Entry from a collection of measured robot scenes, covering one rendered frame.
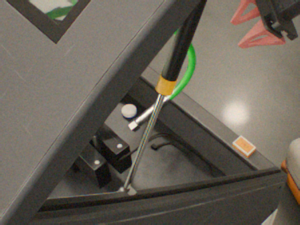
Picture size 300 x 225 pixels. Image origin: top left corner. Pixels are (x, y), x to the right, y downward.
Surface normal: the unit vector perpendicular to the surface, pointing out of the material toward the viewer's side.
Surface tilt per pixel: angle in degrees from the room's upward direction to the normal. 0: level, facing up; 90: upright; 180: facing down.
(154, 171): 0
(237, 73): 0
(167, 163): 0
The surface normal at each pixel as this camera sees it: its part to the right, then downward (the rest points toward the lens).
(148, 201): 0.46, -0.84
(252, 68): -0.07, -0.64
